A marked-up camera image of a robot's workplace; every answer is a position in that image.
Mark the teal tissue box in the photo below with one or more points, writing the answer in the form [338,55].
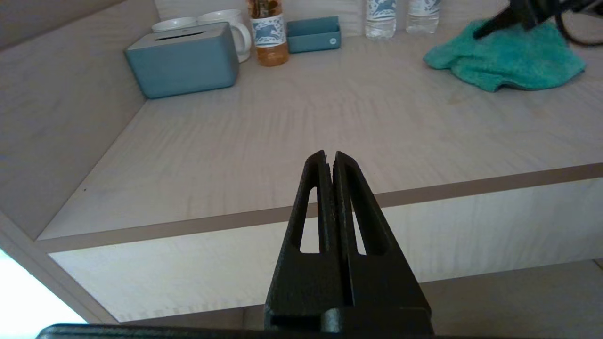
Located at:
[181,66]

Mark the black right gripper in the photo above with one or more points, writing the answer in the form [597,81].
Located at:
[537,12]

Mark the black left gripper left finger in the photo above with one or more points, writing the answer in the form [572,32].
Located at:
[306,287]

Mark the clear water bottle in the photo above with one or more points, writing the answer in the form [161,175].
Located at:
[422,16]
[380,19]

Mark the amber tea bottle blue label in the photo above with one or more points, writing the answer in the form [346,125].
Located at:
[269,37]

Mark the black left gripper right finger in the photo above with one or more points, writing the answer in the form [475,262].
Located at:
[386,287]

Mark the teal microfibre cloth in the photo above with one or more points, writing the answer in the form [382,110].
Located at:
[513,61]

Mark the white ceramic mug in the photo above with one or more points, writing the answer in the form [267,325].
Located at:
[228,21]
[174,23]

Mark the small teal tray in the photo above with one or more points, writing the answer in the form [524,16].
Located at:
[313,40]

